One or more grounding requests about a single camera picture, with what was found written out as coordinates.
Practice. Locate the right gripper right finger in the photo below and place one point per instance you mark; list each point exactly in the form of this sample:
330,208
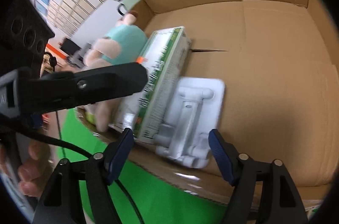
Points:
264,192

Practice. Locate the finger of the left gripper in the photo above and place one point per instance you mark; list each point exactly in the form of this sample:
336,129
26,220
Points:
65,90

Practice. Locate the pink pig plush toy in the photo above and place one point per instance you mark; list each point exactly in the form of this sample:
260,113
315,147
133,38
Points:
121,45

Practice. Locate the person's left hand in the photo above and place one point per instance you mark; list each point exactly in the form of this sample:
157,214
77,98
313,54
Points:
36,171

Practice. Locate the white phone stand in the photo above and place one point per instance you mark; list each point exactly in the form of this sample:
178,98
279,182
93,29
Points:
194,110

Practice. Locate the white mug black handle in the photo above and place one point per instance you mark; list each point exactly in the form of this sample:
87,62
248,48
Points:
125,6

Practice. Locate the large cardboard box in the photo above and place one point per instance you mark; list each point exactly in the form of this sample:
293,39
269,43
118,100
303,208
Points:
320,97

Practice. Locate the green white long box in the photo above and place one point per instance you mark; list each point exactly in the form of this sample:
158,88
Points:
163,57

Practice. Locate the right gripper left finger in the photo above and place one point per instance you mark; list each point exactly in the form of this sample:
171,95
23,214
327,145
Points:
61,199

